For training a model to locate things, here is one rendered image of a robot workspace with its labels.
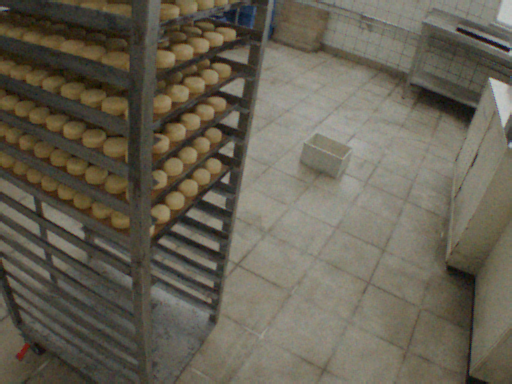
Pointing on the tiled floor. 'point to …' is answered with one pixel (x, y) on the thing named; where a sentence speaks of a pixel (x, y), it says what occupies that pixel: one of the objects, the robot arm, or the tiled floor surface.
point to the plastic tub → (325, 154)
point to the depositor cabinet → (481, 185)
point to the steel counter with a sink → (440, 21)
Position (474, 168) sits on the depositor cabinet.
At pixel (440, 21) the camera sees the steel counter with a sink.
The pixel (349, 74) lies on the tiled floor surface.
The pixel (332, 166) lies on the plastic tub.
